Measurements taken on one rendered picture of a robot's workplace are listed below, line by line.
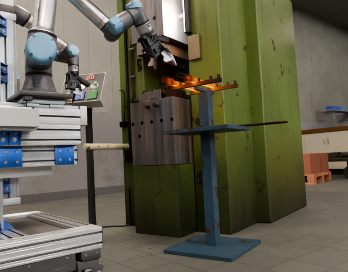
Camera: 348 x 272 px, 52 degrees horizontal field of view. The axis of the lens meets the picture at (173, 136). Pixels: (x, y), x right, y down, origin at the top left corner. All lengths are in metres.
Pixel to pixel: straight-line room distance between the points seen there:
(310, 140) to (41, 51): 7.34
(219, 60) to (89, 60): 3.68
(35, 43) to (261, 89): 1.72
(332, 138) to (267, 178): 5.54
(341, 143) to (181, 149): 6.02
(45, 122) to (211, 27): 1.36
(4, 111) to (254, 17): 2.01
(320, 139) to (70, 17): 5.58
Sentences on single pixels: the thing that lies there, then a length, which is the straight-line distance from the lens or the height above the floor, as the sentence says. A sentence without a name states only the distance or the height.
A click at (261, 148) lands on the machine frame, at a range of 2.71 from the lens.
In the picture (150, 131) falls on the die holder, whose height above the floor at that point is 0.70.
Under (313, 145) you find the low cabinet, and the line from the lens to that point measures 8.36.
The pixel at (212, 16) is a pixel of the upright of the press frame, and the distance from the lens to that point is 2.53.
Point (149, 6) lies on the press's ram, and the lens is 2.70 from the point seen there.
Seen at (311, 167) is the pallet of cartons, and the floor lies 0.26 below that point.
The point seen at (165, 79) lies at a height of 0.93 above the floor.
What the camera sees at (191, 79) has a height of 0.92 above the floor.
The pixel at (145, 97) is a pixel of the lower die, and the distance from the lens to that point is 2.55.
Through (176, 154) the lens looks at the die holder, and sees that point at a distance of 2.30.
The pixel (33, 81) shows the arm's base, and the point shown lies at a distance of 1.67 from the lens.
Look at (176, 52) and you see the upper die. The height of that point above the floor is 1.30.
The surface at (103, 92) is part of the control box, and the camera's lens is 2.72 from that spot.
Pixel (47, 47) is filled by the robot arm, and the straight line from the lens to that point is 1.56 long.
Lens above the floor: 0.51
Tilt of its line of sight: 4 degrees up
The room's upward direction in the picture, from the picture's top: 3 degrees counter-clockwise
